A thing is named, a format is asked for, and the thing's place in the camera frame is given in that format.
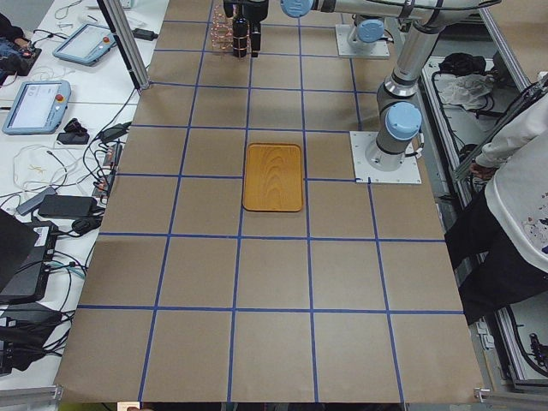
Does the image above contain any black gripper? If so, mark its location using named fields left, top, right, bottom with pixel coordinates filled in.
left=223, top=0, right=269, bottom=57

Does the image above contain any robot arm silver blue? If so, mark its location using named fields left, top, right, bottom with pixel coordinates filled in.
left=280, top=1, right=496, bottom=171
left=348, top=15, right=393, bottom=45

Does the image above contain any dark wine bottle right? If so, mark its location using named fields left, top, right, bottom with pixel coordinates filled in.
left=232, top=3, right=248, bottom=58

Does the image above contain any wooden tray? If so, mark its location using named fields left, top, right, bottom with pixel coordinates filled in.
left=242, top=142, right=304, bottom=212

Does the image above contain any teach pendant far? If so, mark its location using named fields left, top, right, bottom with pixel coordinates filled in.
left=52, top=23, right=116, bottom=67

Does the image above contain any teach pendant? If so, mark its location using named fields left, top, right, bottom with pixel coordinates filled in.
left=52, top=23, right=116, bottom=67
left=2, top=80, right=72, bottom=135

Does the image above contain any black small clamp device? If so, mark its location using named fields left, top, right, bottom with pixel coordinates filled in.
left=57, top=118, right=90, bottom=146

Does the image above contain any white crumpled cloth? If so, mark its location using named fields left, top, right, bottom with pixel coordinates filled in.
left=439, top=74, right=495, bottom=110

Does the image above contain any teach pendant near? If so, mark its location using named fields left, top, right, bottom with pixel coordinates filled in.
left=2, top=80, right=72, bottom=135

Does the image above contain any black power adapter brick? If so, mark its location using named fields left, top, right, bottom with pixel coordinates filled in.
left=38, top=194, right=97, bottom=219

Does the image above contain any black laptop computer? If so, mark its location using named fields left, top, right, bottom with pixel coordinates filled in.
left=1, top=211, right=57, bottom=305

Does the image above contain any person in white sweater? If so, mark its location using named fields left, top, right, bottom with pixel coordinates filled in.
left=444, top=96, right=547, bottom=325

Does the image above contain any black box with label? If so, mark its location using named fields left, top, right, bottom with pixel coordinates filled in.
left=1, top=302, right=62, bottom=376

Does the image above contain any copper wire bottle basket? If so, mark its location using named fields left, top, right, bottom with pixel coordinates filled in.
left=210, top=4, right=233, bottom=55

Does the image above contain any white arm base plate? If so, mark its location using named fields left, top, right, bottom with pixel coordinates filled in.
left=349, top=131, right=422, bottom=185
left=335, top=24, right=390, bottom=60

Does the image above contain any aluminium frame post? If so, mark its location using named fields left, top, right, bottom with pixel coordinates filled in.
left=97, top=0, right=150, bottom=92

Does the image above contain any black bag on frame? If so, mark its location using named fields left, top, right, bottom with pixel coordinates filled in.
left=438, top=52, right=486, bottom=76

